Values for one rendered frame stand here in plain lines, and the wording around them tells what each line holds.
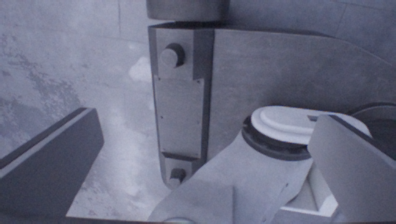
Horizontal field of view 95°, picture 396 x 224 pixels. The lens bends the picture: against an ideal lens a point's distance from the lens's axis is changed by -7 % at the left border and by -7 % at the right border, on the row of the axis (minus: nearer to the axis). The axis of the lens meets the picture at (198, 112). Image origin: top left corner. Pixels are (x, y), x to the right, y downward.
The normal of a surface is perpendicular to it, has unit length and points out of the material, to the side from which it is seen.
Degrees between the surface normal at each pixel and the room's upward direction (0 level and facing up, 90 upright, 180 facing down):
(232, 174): 90
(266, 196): 90
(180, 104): 0
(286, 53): 0
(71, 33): 0
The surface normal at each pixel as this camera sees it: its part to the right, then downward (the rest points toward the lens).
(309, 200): 0.03, -0.88
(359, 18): -0.21, 0.47
